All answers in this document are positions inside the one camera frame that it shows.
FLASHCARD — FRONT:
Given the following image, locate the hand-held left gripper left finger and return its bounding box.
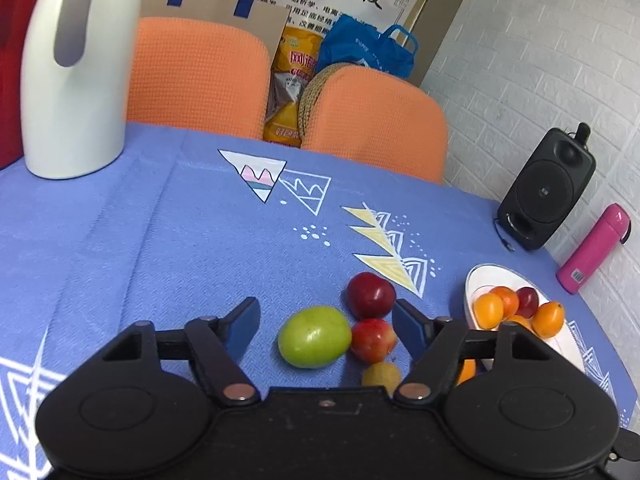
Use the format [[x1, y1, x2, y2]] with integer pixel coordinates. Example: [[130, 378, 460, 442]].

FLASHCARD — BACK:
[[65, 296, 262, 407]]

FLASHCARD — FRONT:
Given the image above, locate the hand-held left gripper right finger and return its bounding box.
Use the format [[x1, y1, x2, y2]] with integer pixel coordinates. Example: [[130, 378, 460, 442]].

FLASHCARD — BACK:
[[391, 298, 576, 407]]

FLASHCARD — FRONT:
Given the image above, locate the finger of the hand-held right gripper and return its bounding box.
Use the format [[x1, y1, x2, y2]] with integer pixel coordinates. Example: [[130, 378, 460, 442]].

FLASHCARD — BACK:
[[612, 430, 640, 478]]

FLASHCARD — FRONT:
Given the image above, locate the small red apple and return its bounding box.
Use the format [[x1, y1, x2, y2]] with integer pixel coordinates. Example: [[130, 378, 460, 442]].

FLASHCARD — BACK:
[[350, 318, 399, 365]]

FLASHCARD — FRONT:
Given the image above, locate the tan longan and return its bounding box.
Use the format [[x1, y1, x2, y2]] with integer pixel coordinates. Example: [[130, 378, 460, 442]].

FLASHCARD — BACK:
[[361, 361, 403, 393]]

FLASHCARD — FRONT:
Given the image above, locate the green jujube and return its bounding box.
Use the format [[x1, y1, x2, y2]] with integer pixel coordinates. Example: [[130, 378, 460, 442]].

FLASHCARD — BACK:
[[278, 306, 353, 370]]

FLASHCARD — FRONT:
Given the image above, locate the yellow orange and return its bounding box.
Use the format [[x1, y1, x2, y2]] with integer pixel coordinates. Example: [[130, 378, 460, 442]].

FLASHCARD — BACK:
[[473, 293, 504, 331]]

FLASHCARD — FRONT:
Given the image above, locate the round orange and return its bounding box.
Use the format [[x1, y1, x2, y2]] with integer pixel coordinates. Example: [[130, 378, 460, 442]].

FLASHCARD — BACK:
[[490, 285, 521, 318], [531, 301, 566, 339]]

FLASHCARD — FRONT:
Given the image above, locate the large tangerine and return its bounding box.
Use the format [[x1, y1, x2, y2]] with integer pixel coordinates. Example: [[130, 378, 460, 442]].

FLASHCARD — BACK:
[[502, 314, 535, 333]]

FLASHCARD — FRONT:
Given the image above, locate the white plate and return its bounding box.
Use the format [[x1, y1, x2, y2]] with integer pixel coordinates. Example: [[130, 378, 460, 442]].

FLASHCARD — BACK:
[[464, 263, 588, 376]]

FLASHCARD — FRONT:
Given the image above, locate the blue printed tablecloth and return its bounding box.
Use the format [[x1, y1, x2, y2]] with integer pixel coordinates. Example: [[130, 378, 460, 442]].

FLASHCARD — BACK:
[[0, 120, 633, 480]]

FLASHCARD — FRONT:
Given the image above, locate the black speaker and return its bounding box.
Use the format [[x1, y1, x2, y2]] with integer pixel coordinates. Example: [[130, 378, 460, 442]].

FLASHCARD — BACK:
[[496, 122, 597, 252]]

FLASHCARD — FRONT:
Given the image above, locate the pink bottle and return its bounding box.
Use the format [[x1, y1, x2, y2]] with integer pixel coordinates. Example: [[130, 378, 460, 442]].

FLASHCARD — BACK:
[[556, 203, 632, 295]]

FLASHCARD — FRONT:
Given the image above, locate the orange chair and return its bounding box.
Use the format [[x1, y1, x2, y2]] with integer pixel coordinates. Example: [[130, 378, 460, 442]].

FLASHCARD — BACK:
[[298, 63, 449, 184], [127, 16, 272, 141]]

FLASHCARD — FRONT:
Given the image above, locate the white thermos jug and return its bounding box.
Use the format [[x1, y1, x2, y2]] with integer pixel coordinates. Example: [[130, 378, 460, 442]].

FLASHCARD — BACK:
[[20, 0, 146, 181]]

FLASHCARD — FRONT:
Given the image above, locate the yellow snack bag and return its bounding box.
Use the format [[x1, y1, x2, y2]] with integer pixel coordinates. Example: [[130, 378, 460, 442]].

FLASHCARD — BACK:
[[263, 24, 326, 148]]

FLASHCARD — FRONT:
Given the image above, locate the blue plastic bag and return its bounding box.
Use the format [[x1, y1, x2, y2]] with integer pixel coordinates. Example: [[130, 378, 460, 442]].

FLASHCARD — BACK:
[[316, 14, 420, 80]]

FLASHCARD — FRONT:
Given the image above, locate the red thermos jug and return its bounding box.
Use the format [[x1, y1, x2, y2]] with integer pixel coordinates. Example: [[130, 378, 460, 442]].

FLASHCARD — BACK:
[[0, 0, 45, 170]]

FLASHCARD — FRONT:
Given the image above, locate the brown bag with blue handles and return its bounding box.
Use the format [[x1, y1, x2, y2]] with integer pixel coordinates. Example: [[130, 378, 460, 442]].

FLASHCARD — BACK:
[[140, 0, 291, 56]]

